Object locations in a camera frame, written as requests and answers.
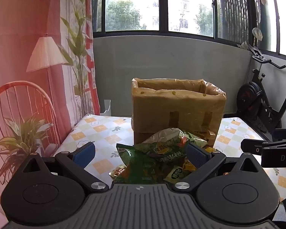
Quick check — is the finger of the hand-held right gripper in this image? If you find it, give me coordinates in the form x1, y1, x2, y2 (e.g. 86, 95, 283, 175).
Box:
241, 138, 265, 153

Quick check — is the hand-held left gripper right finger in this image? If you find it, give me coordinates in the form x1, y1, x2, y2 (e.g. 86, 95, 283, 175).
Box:
173, 143, 261, 192

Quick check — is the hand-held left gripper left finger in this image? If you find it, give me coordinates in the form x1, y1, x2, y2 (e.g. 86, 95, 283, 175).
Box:
22, 142, 110, 192

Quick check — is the brown cardboard box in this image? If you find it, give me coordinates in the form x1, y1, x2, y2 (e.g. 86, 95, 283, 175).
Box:
131, 77, 227, 148

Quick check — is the large green snack bag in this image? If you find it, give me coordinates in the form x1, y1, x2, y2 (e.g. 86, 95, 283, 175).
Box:
116, 143, 189, 184

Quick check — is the small yellow candy packet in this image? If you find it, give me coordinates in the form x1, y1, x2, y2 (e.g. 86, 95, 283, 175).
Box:
181, 160, 197, 172

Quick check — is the checked floral tablecloth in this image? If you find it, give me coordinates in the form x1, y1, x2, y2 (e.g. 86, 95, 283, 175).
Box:
54, 114, 286, 222

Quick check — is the small green white packet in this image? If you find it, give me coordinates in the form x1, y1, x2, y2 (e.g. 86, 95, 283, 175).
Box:
163, 166, 187, 184

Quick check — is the crumpled green white snack bag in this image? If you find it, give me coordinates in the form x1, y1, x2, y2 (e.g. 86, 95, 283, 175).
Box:
142, 127, 208, 155

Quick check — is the small red yellow sachet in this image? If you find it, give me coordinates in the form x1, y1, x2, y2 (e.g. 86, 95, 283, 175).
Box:
109, 166, 128, 180

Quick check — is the white plastic container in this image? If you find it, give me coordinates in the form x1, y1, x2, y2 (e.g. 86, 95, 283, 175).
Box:
100, 99, 112, 116

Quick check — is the black exercise bike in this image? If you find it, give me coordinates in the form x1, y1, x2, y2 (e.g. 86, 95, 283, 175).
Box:
236, 48, 286, 141

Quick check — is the hanging white bag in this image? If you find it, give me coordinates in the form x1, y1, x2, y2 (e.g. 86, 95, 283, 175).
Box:
252, 27, 263, 41

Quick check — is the black window grille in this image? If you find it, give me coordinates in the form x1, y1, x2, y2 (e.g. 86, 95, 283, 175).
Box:
217, 0, 255, 44

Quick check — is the printed backdrop cloth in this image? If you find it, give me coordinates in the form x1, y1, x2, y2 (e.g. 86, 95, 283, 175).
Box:
0, 0, 100, 220

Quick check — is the dark window frame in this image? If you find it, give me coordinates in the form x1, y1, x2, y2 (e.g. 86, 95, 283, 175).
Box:
92, 0, 286, 59

